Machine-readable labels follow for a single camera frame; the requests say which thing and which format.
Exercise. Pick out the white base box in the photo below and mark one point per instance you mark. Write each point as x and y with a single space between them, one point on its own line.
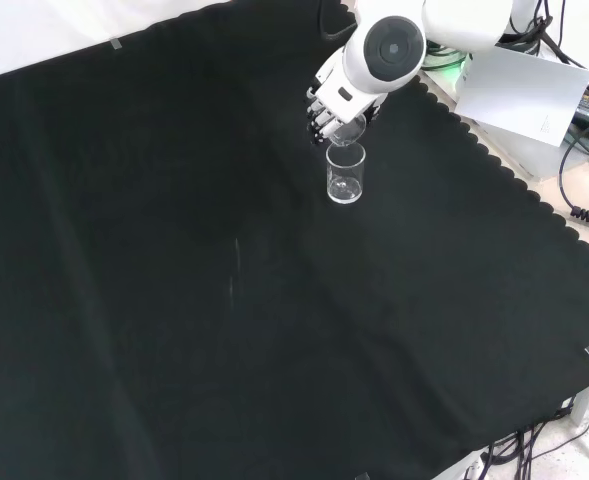
524 150

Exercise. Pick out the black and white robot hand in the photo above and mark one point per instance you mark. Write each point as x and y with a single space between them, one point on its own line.
336 92

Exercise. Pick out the small clear glass beaker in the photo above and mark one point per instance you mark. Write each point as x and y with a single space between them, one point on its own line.
349 132

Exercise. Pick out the black bench cloth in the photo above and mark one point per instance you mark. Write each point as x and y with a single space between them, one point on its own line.
174 250

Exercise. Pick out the clear glass beaker with spout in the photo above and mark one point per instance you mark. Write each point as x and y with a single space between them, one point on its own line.
345 175

